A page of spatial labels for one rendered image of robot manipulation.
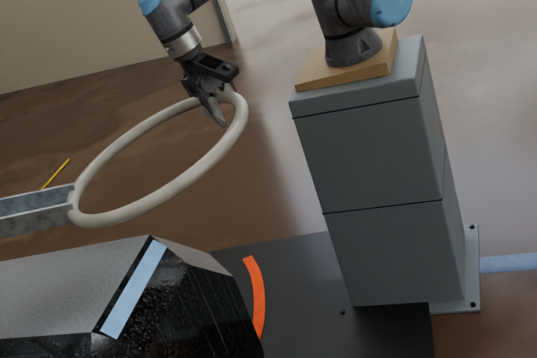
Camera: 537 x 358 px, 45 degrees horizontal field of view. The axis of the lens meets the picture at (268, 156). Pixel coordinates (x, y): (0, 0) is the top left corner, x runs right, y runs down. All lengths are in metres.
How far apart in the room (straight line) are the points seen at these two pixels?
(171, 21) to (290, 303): 1.36
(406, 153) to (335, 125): 0.24
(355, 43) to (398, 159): 0.38
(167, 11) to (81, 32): 5.62
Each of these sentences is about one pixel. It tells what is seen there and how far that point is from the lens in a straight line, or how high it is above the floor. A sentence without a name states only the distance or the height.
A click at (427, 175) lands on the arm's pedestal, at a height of 0.52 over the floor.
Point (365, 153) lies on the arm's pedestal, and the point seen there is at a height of 0.63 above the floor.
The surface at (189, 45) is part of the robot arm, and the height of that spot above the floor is 1.20.
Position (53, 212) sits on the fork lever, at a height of 0.99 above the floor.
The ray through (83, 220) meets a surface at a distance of 1.45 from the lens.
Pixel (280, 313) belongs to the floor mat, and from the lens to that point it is 2.55.
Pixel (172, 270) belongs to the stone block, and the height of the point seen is 0.77.
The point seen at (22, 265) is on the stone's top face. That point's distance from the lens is 1.78.
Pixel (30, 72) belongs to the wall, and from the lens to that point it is 7.72.
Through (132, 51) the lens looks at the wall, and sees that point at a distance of 6.97.
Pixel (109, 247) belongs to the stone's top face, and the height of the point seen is 0.83.
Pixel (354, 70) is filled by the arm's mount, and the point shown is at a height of 0.88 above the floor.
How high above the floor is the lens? 1.56
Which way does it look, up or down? 24 degrees down
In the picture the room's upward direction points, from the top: 19 degrees counter-clockwise
